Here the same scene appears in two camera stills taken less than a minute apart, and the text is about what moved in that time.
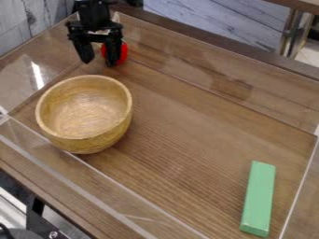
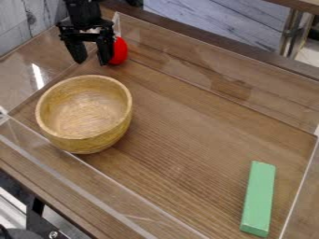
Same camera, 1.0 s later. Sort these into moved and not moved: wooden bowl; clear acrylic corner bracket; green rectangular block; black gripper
Moved: black gripper
Not moved: clear acrylic corner bracket; green rectangular block; wooden bowl
